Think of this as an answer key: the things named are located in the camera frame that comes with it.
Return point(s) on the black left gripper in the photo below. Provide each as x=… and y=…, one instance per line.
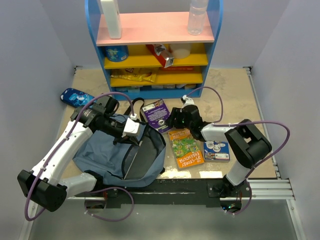
x=127, y=139

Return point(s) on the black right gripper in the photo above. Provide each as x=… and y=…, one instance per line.
x=175, y=113

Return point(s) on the white coffee cover book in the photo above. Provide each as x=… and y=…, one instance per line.
x=131, y=168

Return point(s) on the purple book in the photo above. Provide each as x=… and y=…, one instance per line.
x=156, y=114

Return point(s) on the orange treehouse book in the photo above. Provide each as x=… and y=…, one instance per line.
x=185, y=149

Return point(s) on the blue-grey fabric backpack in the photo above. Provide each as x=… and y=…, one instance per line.
x=100, y=157

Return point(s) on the blue cartoon cover book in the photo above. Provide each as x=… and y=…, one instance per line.
x=216, y=151

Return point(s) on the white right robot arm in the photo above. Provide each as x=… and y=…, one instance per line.
x=248, y=144

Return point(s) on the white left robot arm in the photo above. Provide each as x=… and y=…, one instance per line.
x=43, y=184

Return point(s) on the yellow chips bag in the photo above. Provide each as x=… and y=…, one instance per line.
x=138, y=74

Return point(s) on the white items on bottom shelf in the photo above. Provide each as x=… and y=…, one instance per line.
x=137, y=89

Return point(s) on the flat red box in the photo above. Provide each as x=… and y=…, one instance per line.
x=177, y=68

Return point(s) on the blue cartoon pencil case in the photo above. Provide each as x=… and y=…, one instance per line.
x=75, y=98

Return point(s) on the translucent white plastic cup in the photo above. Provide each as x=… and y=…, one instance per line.
x=180, y=50

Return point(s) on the blue wooden shelf unit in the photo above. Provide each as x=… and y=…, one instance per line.
x=141, y=29

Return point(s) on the red and silver snack box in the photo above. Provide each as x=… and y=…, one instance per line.
x=162, y=54

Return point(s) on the blue cylindrical snack can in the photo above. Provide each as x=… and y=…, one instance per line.
x=117, y=53

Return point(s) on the clear plastic water bottle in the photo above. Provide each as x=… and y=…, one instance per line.
x=196, y=17

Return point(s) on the white rectangular bottle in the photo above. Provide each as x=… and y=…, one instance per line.
x=111, y=13

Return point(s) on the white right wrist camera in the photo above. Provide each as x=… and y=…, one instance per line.
x=186, y=101

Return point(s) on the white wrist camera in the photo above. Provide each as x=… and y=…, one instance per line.
x=186, y=101
x=131, y=128

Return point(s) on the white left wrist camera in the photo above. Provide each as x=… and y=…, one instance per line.
x=131, y=128

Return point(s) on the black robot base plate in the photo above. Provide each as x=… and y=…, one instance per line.
x=189, y=191

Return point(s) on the aluminium front frame rail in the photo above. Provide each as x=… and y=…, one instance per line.
x=269, y=189

